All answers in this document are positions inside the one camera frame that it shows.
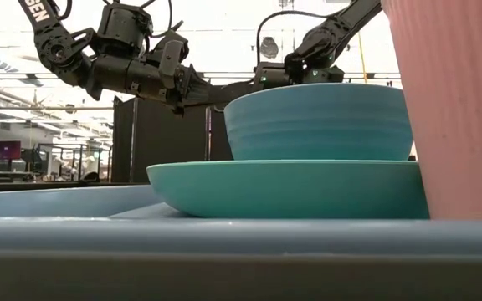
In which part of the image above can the blue plastic tray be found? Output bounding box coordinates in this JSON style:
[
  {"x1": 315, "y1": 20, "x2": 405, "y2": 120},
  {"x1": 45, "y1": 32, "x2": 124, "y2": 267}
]
[{"x1": 0, "y1": 183, "x2": 482, "y2": 255}]

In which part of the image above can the pink ribbed cup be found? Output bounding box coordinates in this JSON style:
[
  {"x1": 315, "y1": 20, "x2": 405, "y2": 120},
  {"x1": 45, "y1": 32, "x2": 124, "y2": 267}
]
[{"x1": 380, "y1": 0, "x2": 482, "y2": 222}]

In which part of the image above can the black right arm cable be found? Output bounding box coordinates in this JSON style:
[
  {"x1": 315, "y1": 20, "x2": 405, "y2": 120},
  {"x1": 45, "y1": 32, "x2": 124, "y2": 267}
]
[{"x1": 255, "y1": 9, "x2": 331, "y2": 66}]

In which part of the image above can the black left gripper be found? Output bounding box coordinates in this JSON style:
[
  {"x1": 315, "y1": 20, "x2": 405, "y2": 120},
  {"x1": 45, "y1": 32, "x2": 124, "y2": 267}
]
[{"x1": 93, "y1": 32, "x2": 264, "y2": 116}]

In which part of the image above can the teal plate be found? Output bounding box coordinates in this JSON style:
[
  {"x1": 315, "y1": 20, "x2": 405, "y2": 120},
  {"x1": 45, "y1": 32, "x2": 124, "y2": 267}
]
[{"x1": 145, "y1": 159, "x2": 431, "y2": 220}]

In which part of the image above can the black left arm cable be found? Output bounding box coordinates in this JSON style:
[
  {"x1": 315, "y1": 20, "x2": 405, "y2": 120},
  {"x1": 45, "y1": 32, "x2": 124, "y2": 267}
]
[{"x1": 138, "y1": 0, "x2": 185, "y2": 39}]

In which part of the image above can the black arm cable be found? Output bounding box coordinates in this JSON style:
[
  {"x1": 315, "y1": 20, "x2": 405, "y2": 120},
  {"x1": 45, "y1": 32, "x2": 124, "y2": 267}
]
[
  {"x1": 138, "y1": 0, "x2": 185, "y2": 39},
  {"x1": 255, "y1": 9, "x2": 331, "y2": 66}
]

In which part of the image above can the yellow hanging cable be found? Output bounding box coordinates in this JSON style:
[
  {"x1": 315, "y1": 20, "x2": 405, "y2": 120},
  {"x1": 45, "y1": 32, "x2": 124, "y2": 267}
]
[{"x1": 356, "y1": 31, "x2": 368, "y2": 84}]

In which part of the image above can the monitor with red screen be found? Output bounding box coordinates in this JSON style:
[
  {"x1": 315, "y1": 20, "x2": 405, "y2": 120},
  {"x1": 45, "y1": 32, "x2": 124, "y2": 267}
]
[{"x1": 0, "y1": 140, "x2": 23, "y2": 162}]

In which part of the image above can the black ceiling cord reel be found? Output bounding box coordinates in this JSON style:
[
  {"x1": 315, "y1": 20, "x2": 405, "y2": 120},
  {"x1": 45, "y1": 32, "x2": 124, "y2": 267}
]
[{"x1": 259, "y1": 36, "x2": 280, "y2": 60}]

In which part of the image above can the blue bowl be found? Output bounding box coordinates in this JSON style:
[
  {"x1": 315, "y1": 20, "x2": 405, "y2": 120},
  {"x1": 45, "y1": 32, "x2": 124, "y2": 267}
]
[{"x1": 223, "y1": 82, "x2": 414, "y2": 161}]

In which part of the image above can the black workstation frame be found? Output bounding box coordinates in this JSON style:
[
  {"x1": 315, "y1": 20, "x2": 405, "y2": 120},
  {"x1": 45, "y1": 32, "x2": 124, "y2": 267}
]
[{"x1": 35, "y1": 143, "x2": 113, "y2": 181}]

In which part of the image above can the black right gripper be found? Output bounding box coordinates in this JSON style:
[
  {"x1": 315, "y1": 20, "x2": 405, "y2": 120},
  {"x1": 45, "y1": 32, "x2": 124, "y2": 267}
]
[{"x1": 252, "y1": 62, "x2": 346, "y2": 89}]

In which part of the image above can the black folding partition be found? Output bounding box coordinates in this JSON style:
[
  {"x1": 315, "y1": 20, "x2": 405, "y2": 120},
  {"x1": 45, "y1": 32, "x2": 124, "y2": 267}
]
[{"x1": 111, "y1": 94, "x2": 234, "y2": 185}]

